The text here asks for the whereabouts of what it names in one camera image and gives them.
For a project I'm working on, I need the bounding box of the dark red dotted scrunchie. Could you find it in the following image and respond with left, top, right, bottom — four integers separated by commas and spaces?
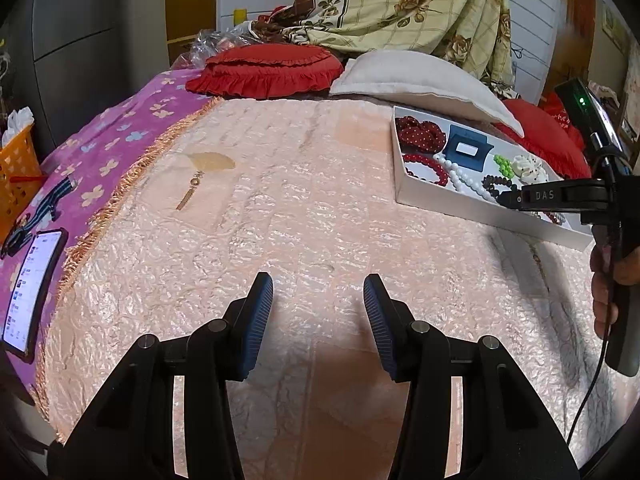
395, 116, 447, 154

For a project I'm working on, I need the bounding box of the orange plastic basket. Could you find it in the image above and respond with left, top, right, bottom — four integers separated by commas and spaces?
0, 125, 47, 242

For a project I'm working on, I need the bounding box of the red shopping bag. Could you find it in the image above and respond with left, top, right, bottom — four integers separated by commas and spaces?
538, 91, 586, 152

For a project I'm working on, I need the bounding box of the white pearl bead necklace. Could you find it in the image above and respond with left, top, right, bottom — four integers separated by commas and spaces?
433, 153, 501, 206

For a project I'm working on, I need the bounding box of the red pillow right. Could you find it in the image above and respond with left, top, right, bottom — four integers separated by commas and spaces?
496, 99, 591, 180

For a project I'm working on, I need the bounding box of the smartphone with lit screen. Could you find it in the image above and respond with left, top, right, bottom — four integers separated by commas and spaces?
1, 229, 68, 364

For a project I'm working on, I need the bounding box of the person right hand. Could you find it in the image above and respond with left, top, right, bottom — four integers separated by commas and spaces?
590, 245, 640, 339

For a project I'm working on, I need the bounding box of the white cherry print scrunchie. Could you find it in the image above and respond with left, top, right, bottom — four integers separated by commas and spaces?
511, 154, 549, 185

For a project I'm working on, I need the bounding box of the clear plastic bag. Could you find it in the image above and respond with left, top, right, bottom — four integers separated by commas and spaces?
170, 28, 259, 70

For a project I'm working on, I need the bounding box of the white shallow box tray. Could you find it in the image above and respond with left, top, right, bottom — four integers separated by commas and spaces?
392, 105, 591, 249

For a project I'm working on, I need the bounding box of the green bead bracelet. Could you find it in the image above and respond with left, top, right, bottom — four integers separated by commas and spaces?
492, 154, 516, 180

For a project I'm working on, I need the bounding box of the grey refrigerator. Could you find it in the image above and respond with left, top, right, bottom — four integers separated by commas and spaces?
1, 0, 129, 159

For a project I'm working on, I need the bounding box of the blue hair claw clip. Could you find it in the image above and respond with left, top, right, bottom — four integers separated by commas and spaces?
442, 125, 494, 174

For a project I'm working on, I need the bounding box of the blue striped lanyard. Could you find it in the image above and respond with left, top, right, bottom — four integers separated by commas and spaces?
0, 174, 79, 258

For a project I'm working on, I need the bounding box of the purple floral blanket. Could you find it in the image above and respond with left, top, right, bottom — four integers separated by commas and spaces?
1, 68, 209, 391

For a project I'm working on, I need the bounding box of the pink quilted bedspread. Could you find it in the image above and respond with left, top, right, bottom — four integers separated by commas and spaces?
40, 100, 639, 479

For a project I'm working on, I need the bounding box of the dark brown bead bracelet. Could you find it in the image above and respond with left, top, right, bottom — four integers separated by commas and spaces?
482, 173, 522, 201

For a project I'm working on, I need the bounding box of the floral beige quilt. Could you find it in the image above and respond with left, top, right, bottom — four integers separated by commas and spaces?
250, 0, 514, 93

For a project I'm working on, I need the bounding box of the white pillow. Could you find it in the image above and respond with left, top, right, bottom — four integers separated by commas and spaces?
330, 50, 525, 138

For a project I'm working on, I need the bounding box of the round red ruffled cushion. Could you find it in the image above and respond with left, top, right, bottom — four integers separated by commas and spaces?
186, 44, 344, 100

